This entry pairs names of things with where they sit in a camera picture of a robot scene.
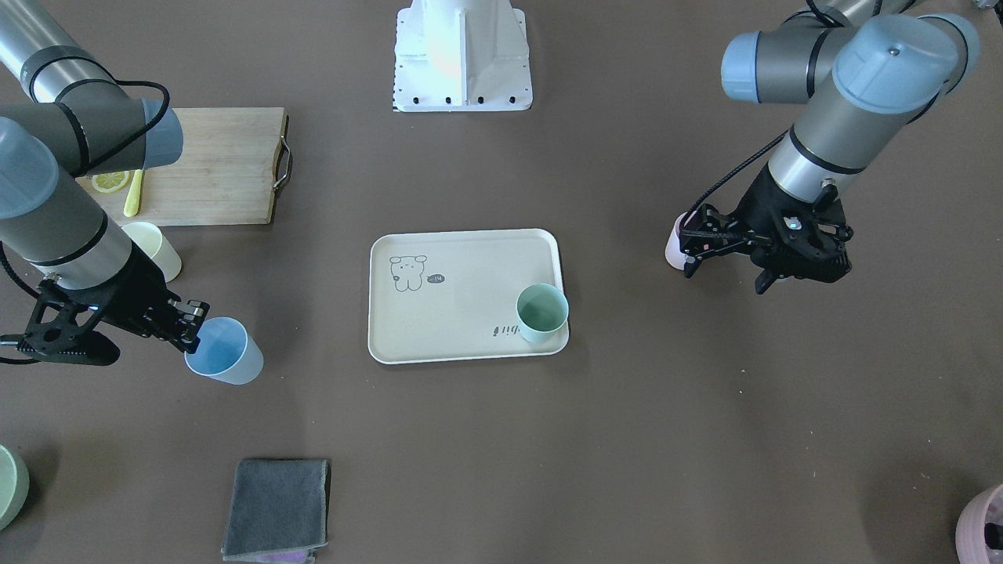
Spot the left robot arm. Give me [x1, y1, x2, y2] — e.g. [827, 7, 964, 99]
[665, 1, 981, 294]

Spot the cream serving tray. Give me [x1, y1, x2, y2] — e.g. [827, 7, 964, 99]
[367, 228, 570, 365]

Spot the wooden cutting board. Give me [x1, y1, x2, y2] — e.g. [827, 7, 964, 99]
[75, 107, 294, 227]

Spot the blue plastic cup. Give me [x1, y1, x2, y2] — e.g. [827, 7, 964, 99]
[183, 317, 264, 385]

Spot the green plastic cup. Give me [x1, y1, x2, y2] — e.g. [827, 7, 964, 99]
[516, 283, 570, 344]

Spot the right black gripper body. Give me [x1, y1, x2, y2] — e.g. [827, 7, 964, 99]
[16, 245, 185, 367]

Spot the pink plastic cup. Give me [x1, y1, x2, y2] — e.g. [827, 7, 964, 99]
[664, 211, 693, 271]

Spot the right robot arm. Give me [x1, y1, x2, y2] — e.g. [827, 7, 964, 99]
[1, 1, 210, 367]

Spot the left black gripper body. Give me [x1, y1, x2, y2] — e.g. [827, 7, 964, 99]
[680, 168, 853, 294]

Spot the cream plastic cup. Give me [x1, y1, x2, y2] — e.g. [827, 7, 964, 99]
[122, 222, 183, 283]

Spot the lemon half slice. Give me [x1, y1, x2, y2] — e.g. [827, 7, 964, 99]
[90, 171, 132, 193]

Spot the pink bowl with ice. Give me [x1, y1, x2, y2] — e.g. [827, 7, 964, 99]
[955, 484, 1002, 563]

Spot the gray folded cloth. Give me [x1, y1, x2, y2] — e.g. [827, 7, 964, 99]
[221, 458, 329, 563]

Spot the green bowl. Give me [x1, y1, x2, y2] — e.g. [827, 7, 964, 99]
[0, 445, 30, 530]

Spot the yellow plastic knife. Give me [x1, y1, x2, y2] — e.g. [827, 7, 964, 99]
[122, 170, 144, 218]

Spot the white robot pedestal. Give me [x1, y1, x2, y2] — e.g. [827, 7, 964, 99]
[392, 1, 534, 112]

